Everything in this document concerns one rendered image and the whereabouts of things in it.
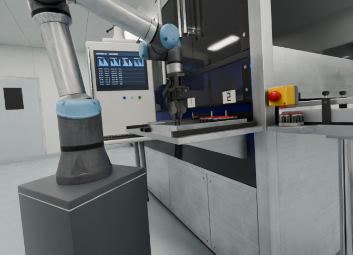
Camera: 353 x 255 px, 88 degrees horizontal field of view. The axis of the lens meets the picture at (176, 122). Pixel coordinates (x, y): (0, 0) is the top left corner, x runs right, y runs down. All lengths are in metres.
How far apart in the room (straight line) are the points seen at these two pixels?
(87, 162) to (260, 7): 0.83
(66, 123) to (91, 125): 0.06
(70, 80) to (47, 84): 5.44
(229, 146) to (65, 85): 0.66
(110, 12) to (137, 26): 0.09
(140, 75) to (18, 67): 4.99
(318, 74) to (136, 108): 1.20
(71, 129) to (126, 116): 1.00
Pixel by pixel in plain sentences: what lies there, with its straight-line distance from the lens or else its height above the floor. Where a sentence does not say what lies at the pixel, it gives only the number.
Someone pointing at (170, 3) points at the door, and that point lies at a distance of 1.61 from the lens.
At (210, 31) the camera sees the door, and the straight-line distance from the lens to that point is 1.13.
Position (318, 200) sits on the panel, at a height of 0.45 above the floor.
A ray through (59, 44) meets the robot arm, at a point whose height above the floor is 1.21.
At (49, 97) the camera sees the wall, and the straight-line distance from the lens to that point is 6.11.
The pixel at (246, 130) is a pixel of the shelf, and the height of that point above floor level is 0.87.
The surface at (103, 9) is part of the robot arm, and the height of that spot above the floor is 1.28.
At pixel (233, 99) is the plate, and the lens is 0.93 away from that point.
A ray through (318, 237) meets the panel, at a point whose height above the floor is 0.26.
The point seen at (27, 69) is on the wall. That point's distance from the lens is 6.28.
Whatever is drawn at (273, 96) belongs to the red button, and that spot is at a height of 0.99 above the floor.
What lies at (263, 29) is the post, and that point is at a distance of 0.89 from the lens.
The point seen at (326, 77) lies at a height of 1.09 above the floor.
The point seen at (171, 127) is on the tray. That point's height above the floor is 0.91.
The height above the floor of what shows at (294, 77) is 1.08.
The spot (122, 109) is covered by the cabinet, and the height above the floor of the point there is 1.02.
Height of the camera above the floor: 0.96
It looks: 3 degrees down
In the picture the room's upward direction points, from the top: 4 degrees counter-clockwise
